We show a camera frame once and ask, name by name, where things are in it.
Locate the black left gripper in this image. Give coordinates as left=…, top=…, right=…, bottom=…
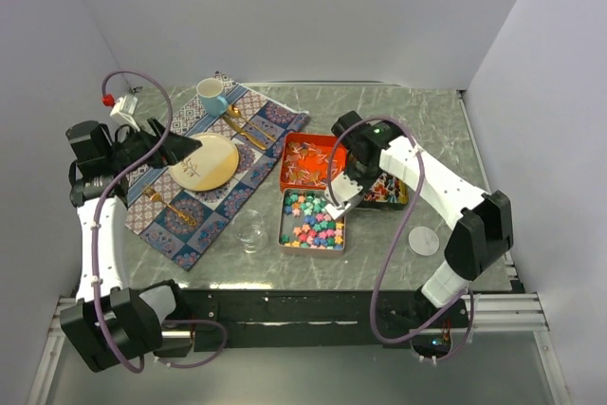
left=105, top=118, right=200, bottom=175

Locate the silver metal scoop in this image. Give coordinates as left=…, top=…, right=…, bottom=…
left=339, top=193, right=364, bottom=216

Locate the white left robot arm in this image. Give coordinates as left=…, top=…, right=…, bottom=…
left=60, top=119, right=202, bottom=373

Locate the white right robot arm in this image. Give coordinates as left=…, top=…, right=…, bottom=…
left=325, top=111, right=514, bottom=328

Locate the gold lollipop tin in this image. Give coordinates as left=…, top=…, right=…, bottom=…
left=359, top=173, right=409, bottom=211

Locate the orange candy tin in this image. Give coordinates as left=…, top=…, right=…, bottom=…
left=279, top=132, right=347, bottom=191

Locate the cream floral plate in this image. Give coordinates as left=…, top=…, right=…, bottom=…
left=169, top=132, right=239, bottom=192

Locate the gold fork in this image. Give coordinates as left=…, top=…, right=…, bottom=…
left=142, top=185, right=196, bottom=227

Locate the blue white mug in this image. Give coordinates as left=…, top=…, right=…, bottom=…
left=196, top=78, right=229, bottom=117

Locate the gold knife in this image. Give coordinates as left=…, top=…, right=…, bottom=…
left=221, top=116, right=267, bottom=151

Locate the gold spoon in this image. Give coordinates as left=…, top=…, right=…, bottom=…
left=227, top=104, right=276, bottom=141

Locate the pink star candy tin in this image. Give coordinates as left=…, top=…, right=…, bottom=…
left=278, top=188, right=345, bottom=258

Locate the patterned blue placemat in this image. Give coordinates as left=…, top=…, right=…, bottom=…
left=125, top=73, right=310, bottom=270

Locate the clear glass jar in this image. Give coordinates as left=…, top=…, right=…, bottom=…
left=233, top=210, right=267, bottom=253

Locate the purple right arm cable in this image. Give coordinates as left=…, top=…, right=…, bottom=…
left=323, top=115, right=475, bottom=363

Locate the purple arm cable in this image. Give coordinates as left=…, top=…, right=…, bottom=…
left=89, top=70, right=229, bottom=375
left=323, top=115, right=475, bottom=363

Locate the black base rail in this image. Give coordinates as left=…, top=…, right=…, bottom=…
left=167, top=289, right=474, bottom=358

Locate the aluminium frame rail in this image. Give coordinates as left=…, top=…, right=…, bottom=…
left=46, top=252, right=551, bottom=338

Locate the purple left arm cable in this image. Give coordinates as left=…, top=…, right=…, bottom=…
left=89, top=70, right=229, bottom=375

